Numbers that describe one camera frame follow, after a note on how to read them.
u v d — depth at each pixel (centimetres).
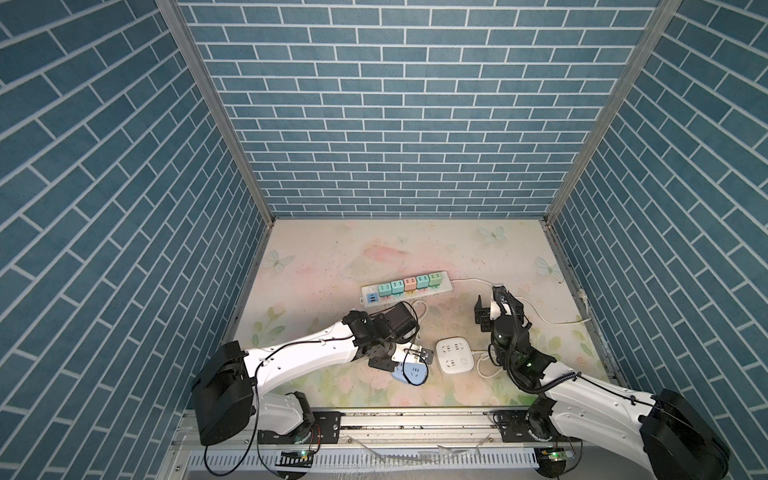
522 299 98
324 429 74
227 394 40
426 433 74
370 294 96
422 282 94
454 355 84
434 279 94
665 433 41
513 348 61
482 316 75
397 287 93
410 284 94
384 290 92
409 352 67
